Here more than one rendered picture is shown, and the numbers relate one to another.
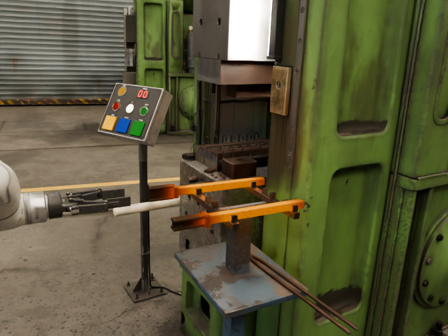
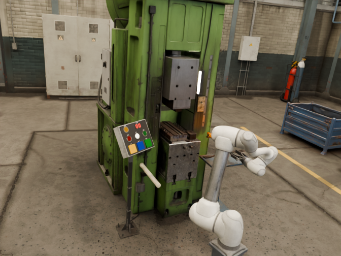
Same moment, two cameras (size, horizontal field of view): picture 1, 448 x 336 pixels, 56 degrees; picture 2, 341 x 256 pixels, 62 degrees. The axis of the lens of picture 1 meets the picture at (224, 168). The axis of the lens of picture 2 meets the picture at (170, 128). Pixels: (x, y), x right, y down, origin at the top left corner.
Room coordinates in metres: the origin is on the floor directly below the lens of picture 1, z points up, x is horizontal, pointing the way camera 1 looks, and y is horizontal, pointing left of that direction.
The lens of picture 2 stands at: (1.72, 2.87, 2.04)
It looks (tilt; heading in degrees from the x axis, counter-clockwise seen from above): 20 degrees down; 273
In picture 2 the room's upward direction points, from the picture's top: 5 degrees clockwise
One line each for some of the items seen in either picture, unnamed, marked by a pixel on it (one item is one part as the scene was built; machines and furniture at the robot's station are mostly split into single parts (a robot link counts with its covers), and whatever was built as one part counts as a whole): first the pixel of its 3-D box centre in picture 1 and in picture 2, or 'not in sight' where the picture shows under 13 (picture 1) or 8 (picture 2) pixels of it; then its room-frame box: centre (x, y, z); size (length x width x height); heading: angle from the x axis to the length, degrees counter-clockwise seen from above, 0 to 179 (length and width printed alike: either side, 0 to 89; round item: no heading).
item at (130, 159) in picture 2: (143, 205); (129, 185); (2.20, 0.44, 0.54); 0.04 x 0.04 x 1.08; 31
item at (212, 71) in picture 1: (251, 70); (172, 99); (1.88, -0.10, 1.32); 0.42 x 0.20 x 0.10; 121
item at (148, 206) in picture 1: (156, 205); (149, 174); (2.02, 0.34, 0.62); 0.44 x 0.05 x 0.05; 121
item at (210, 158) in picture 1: (246, 151); (169, 130); (1.88, -0.10, 0.96); 0.42 x 0.20 x 0.09; 121
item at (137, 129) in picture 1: (137, 129); (147, 142); (2.05, 0.43, 1.01); 0.07 x 0.05 x 0.07; 56
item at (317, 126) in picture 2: not in sight; (317, 125); (-1.02, -2.96, 0.36); 1.20 x 0.80 x 0.72; 117
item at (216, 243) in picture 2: not in sight; (230, 241); (1.31, 1.17, 0.63); 0.22 x 0.18 x 0.06; 42
